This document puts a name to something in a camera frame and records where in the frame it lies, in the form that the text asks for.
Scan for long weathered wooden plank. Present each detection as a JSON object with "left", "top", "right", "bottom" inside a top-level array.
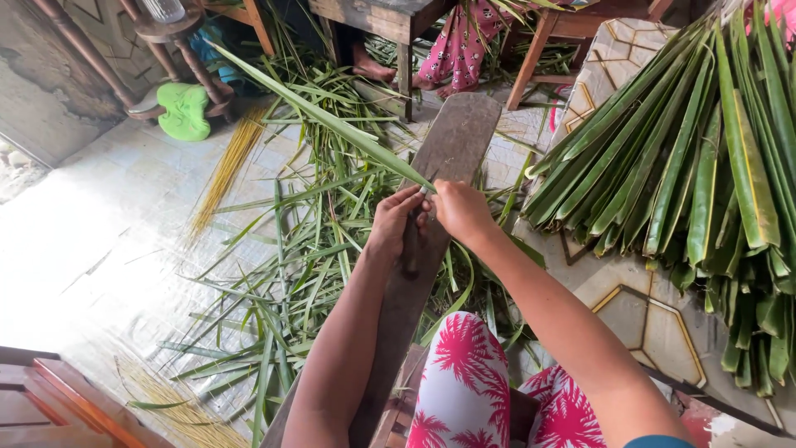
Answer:
[{"left": 260, "top": 92, "right": 502, "bottom": 448}]

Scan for grey wooden table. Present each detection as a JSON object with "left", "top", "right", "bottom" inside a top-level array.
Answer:
[{"left": 308, "top": 0, "right": 461, "bottom": 123}]

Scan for loose pile of yellow midribs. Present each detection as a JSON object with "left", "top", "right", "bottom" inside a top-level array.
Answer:
[{"left": 115, "top": 353, "right": 250, "bottom": 448}]

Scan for person's pink palm print trousers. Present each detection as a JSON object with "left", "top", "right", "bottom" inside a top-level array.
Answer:
[{"left": 405, "top": 311, "right": 607, "bottom": 448}]

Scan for clear glass jar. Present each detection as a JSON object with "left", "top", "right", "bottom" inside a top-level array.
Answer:
[{"left": 140, "top": 0, "right": 187, "bottom": 24}]

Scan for turned brown wooden stand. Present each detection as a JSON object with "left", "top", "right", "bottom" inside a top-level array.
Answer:
[{"left": 32, "top": 0, "right": 237, "bottom": 122}]

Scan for heap of green leaf strips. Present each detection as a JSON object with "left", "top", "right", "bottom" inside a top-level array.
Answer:
[{"left": 127, "top": 0, "right": 548, "bottom": 448}]

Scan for brown wooden chair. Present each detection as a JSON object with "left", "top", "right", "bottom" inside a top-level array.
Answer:
[{"left": 505, "top": 0, "right": 675, "bottom": 112}]

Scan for bright green cloth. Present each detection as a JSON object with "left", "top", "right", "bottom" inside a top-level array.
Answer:
[{"left": 155, "top": 82, "right": 212, "bottom": 143}]

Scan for knife with dark wooden handle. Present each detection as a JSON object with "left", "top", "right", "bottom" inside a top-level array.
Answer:
[{"left": 401, "top": 169, "right": 441, "bottom": 278}]

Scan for long green palm leaf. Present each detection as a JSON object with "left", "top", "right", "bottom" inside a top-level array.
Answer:
[{"left": 205, "top": 39, "right": 437, "bottom": 194}]

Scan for reddish brown wooden furniture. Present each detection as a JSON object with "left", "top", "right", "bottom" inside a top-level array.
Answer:
[{"left": 0, "top": 346, "right": 175, "bottom": 448}]

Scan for bundle of yellow leaf midribs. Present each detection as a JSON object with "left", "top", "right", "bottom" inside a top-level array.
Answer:
[{"left": 187, "top": 105, "right": 269, "bottom": 240}]

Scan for patterned beige floor mat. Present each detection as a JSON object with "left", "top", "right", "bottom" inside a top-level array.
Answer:
[{"left": 510, "top": 17, "right": 796, "bottom": 436}]

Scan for person's left hand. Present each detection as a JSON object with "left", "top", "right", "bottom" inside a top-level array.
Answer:
[{"left": 366, "top": 185, "right": 431, "bottom": 263}]

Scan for bundle of folded green leaves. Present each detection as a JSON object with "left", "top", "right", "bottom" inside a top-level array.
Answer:
[{"left": 521, "top": 0, "right": 796, "bottom": 399}]

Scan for person's right hand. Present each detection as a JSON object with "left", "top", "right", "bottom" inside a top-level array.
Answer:
[{"left": 430, "top": 179, "right": 500, "bottom": 248}]

